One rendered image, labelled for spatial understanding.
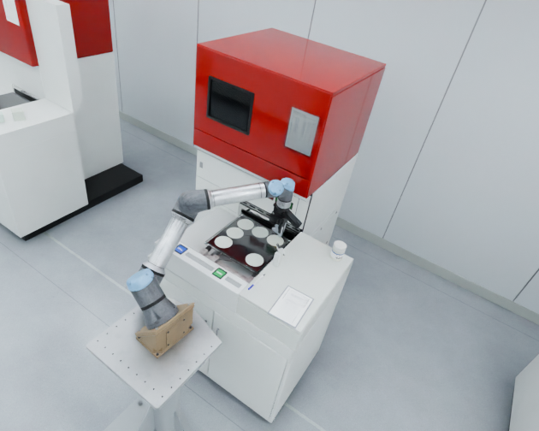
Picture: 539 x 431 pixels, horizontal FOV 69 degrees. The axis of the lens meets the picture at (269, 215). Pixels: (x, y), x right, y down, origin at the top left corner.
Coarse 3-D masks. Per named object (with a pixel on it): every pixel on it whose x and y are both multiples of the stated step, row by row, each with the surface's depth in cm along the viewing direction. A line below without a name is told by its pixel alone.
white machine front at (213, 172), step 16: (208, 160) 248; (224, 160) 240; (208, 176) 255; (224, 176) 247; (240, 176) 239; (256, 176) 232; (224, 208) 260; (272, 208) 237; (304, 208) 223; (304, 224) 231
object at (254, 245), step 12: (240, 228) 236; (252, 228) 238; (240, 240) 228; (252, 240) 229; (264, 240) 231; (228, 252) 218; (240, 252) 220; (252, 252) 221; (264, 252) 223; (264, 264) 215
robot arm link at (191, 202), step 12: (276, 180) 182; (192, 192) 175; (204, 192) 175; (216, 192) 177; (228, 192) 178; (240, 192) 179; (252, 192) 180; (264, 192) 182; (276, 192) 181; (180, 204) 177; (192, 204) 174; (204, 204) 174; (216, 204) 178
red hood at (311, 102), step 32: (256, 32) 242; (224, 64) 202; (256, 64) 193; (288, 64) 201; (320, 64) 209; (352, 64) 219; (384, 64) 228; (224, 96) 212; (256, 96) 200; (288, 96) 190; (320, 96) 181; (352, 96) 203; (224, 128) 222; (256, 128) 210; (288, 128) 198; (320, 128) 189; (352, 128) 230; (256, 160) 220; (288, 160) 208; (320, 160) 204
